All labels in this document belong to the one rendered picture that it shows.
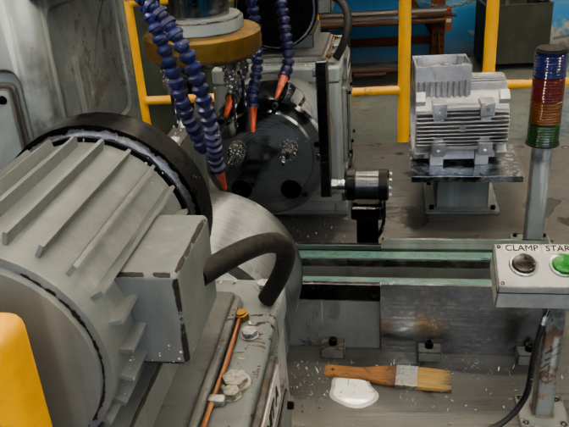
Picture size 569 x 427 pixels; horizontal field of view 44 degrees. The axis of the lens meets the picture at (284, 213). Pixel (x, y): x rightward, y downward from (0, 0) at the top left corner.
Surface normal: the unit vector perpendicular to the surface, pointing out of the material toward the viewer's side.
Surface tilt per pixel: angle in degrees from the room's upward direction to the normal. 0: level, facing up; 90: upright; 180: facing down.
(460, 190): 90
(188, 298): 90
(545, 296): 114
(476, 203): 90
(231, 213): 21
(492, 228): 0
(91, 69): 90
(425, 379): 2
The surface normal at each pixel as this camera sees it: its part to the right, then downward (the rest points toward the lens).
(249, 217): 0.47, -0.76
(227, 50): 0.47, 0.37
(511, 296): -0.10, 0.77
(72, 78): 0.99, 0.00
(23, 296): -0.14, 0.44
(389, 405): -0.07, -0.89
